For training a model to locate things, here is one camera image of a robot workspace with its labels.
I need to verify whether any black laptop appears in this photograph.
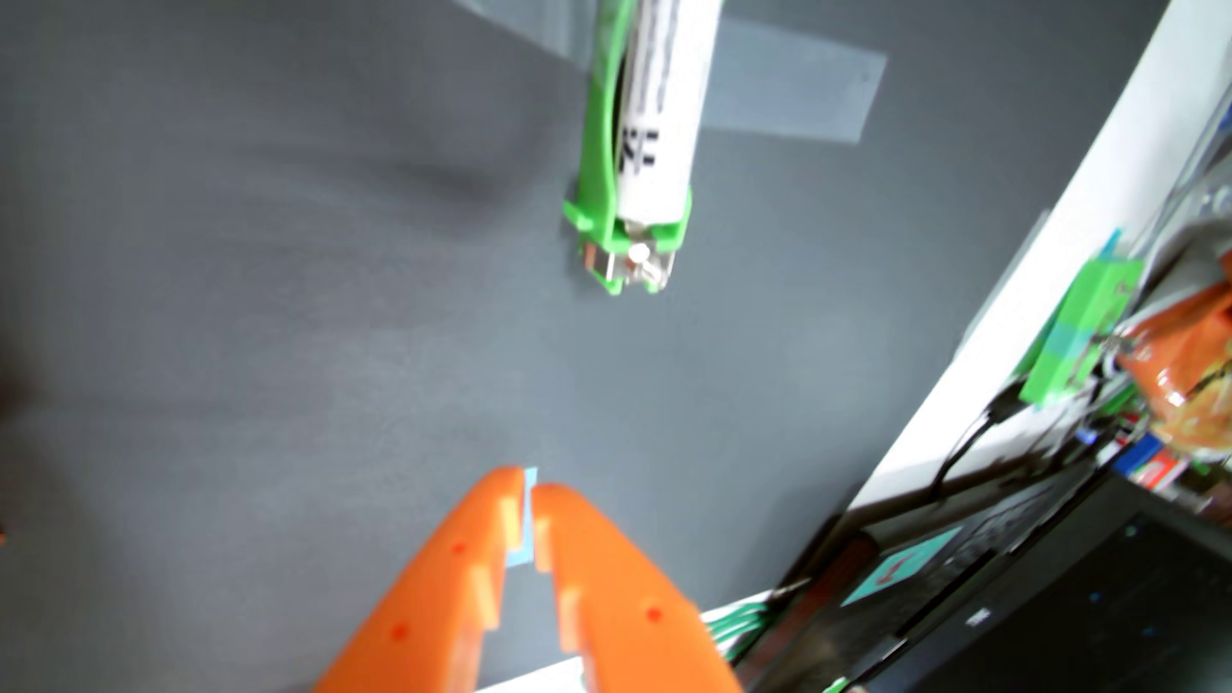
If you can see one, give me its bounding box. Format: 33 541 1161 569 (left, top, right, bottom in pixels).
736 462 1232 693

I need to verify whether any green cable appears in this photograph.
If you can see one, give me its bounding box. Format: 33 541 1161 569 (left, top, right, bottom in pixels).
703 599 785 665

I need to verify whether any green battery holder with bolt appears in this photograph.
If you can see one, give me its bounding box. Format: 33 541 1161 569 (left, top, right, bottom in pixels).
562 0 694 296

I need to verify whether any orange snack bag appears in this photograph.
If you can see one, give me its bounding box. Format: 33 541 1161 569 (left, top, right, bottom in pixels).
1116 250 1232 458

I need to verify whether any green holder with blue tape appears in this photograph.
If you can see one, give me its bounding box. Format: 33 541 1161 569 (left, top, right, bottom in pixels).
1018 255 1147 407

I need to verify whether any teal sticker with red shape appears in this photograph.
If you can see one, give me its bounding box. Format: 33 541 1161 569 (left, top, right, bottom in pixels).
840 524 964 610

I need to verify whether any black cable with plug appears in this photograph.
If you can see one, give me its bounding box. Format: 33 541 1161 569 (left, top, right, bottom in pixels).
928 380 1031 497

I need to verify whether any light blue tape strip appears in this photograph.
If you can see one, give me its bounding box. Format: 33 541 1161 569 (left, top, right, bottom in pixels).
505 466 538 569

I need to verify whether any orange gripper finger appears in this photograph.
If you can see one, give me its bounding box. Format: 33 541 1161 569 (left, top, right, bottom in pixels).
532 484 742 693
312 468 527 693

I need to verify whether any dark grey mat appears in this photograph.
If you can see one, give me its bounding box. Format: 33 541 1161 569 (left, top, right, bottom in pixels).
0 0 1170 693

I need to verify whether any white cylindrical battery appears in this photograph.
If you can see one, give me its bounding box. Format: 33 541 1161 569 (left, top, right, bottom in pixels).
614 0 725 230

